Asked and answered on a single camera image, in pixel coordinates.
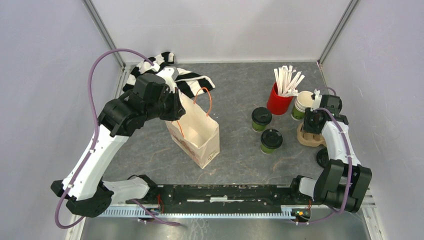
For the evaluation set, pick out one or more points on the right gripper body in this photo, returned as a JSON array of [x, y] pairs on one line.
[[309, 126]]

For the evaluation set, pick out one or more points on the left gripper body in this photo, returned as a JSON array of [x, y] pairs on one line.
[[168, 107]]

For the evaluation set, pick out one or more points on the brown cardboard cup carrier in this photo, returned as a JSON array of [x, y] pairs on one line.
[[309, 139]]

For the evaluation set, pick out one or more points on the paper takeout bag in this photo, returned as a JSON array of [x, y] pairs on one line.
[[196, 133]]

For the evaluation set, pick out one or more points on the black cup lid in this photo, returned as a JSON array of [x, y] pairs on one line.
[[322, 157], [271, 139], [261, 116]]

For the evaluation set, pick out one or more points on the green paper coffee cup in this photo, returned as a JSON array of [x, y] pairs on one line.
[[259, 126]]

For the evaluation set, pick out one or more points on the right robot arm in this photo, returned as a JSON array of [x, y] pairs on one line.
[[343, 182]]

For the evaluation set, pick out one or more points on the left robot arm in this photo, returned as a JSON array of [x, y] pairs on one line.
[[87, 194]]

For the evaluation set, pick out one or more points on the stack of paper cups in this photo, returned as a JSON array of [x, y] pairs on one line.
[[303, 101]]

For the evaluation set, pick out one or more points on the black white striped cloth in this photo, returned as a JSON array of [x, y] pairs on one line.
[[188, 82]]

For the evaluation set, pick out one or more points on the red straw holder cup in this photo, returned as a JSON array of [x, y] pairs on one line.
[[278, 105]]

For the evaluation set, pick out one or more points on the white wrapped straws bundle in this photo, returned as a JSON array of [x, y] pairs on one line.
[[287, 80]]

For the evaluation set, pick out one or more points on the metal cable duct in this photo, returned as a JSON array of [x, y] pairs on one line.
[[137, 212]]

